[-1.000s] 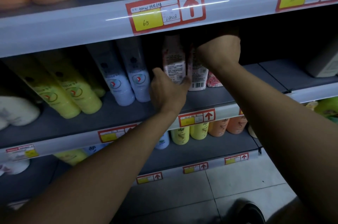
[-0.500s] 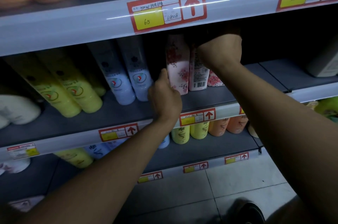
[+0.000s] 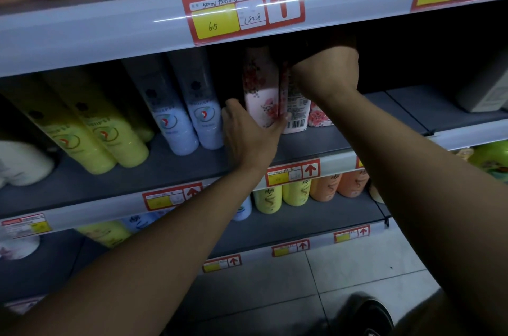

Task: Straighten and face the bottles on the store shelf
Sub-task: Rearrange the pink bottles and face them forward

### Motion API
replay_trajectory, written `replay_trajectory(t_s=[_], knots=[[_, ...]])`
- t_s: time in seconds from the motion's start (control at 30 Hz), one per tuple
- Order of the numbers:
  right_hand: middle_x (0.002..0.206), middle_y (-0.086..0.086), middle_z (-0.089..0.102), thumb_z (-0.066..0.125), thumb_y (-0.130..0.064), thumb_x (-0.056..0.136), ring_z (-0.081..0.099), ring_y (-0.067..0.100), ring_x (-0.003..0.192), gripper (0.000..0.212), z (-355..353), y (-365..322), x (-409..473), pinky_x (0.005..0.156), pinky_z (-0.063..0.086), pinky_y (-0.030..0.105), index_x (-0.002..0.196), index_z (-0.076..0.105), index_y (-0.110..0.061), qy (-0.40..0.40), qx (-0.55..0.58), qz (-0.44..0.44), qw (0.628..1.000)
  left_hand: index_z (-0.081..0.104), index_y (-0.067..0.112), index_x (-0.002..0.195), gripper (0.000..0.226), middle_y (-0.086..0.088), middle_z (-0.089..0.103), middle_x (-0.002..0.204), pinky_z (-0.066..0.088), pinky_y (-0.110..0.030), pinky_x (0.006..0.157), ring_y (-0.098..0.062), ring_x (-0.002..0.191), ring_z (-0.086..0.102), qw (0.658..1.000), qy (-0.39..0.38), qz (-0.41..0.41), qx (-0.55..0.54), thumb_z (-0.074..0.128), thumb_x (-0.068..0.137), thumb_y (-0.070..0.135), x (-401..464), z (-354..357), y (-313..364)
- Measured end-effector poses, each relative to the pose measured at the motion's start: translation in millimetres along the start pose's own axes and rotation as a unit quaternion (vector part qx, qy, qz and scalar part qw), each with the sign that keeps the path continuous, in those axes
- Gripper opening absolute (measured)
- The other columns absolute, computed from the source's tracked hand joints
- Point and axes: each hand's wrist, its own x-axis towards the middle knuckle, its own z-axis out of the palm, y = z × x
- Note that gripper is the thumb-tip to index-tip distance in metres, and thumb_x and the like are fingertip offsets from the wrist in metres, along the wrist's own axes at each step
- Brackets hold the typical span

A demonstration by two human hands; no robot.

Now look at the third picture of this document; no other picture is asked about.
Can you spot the white shampoo bottle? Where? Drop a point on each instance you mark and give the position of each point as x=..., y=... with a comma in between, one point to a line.
x=24, y=163

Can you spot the grey metal shelf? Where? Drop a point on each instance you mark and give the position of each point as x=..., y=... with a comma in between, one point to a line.
x=99, y=26

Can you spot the person's right forearm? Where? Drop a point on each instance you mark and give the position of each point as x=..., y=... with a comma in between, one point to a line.
x=428, y=205

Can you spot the small orange bottle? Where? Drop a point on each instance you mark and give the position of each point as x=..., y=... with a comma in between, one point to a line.
x=325, y=189
x=352, y=185

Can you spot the person's right hand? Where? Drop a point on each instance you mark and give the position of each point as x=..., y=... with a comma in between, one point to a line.
x=329, y=70

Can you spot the light blue shampoo bottle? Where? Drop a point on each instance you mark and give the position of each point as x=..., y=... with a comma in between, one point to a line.
x=202, y=109
x=170, y=121

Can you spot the person's left forearm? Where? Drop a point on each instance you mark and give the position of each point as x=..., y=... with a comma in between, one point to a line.
x=131, y=268

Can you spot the small yellow bottle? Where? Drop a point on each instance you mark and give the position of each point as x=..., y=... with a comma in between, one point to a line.
x=105, y=233
x=297, y=193
x=268, y=201

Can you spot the person's left hand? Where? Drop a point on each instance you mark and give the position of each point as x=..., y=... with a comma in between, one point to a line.
x=252, y=145

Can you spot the yellow shampoo bottle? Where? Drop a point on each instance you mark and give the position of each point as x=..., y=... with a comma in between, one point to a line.
x=141, y=127
x=67, y=137
x=107, y=129

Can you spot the person's right leg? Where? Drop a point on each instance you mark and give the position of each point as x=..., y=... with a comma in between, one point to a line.
x=436, y=316

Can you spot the person's right shoe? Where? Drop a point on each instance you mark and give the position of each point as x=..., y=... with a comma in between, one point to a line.
x=373, y=320

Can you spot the pink floral bottle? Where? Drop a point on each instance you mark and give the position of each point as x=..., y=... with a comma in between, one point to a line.
x=260, y=90
x=295, y=113
x=319, y=117

